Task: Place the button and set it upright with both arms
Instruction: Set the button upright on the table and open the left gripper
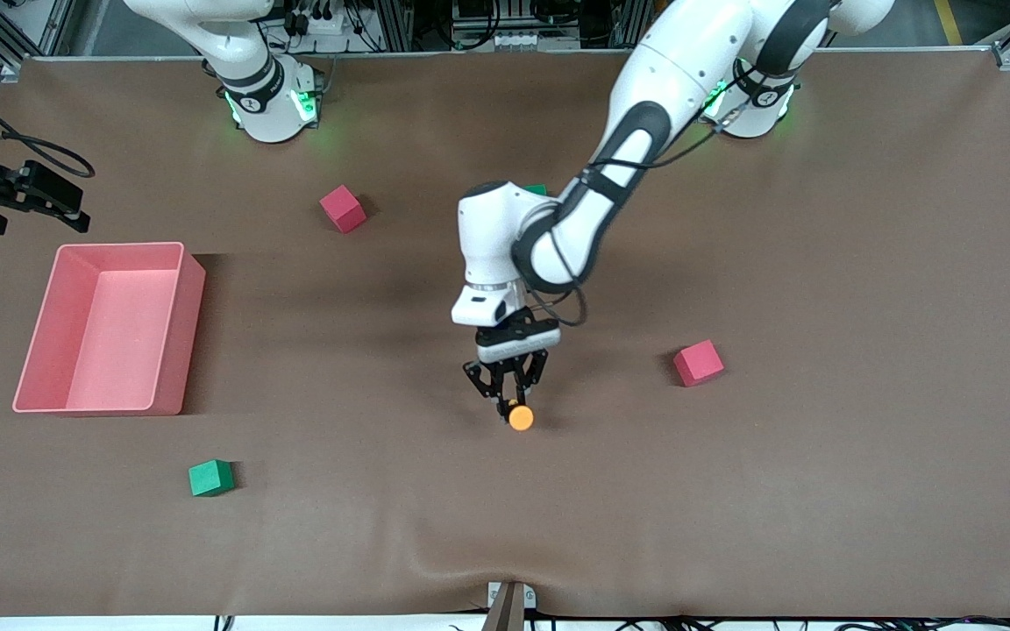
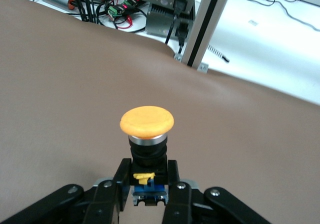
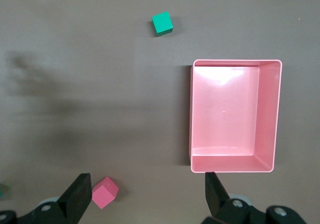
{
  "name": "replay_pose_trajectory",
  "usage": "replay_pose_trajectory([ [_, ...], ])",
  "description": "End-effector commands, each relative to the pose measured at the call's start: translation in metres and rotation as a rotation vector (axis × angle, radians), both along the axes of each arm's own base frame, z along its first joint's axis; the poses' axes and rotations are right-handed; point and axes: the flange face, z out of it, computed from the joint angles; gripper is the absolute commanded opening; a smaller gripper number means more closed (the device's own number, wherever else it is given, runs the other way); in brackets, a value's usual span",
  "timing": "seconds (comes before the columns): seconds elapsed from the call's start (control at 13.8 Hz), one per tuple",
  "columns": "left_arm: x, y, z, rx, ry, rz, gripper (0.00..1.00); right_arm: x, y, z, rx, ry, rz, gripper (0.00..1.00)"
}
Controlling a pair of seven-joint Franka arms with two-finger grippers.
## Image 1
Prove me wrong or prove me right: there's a brown table mat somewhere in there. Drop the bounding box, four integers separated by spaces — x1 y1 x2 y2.
0 48 1010 620

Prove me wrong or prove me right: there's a red foam cube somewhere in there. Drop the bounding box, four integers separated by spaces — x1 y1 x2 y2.
319 184 367 235
673 339 726 388

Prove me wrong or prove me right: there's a pink plastic bin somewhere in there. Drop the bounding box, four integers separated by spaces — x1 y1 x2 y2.
12 242 206 416

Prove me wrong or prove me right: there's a grey metal table clamp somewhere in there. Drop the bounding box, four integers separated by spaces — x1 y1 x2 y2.
487 581 537 614

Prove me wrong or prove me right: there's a brown slanted bar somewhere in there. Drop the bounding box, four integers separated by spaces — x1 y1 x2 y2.
480 583 528 631

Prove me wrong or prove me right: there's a white power strip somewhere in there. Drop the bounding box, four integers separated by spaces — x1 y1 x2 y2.
452 31 582 52

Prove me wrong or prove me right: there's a power strip with black plugs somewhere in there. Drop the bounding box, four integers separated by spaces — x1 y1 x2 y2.
281 0 350 38

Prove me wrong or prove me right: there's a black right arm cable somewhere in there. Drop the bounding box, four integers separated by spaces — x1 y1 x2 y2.
0 66 96 180

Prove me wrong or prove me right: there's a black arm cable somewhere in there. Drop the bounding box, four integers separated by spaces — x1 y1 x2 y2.
524 79 743 329
0 66 96 180

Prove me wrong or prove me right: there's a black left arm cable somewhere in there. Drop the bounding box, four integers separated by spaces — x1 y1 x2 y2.
524 79 743 329

